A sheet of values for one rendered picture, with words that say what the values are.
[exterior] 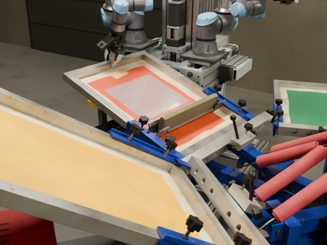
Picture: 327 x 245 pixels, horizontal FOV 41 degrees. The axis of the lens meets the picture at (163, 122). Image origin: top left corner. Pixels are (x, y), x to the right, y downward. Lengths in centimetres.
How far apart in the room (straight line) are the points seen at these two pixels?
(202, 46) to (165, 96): 44
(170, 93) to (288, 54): 328
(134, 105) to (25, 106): 86
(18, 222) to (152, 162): 50
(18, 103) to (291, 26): 432
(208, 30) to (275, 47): 298
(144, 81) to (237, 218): 120
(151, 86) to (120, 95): 21
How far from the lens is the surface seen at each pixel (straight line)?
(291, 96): 295
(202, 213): 142
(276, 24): 545
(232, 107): 230
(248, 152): 196
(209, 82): 267
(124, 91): 228
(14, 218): 154
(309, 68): 547
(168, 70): 250
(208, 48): 261
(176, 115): 201
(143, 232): 106
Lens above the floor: 200
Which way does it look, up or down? 25 degrees down
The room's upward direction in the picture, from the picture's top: 1 degrees clockwise
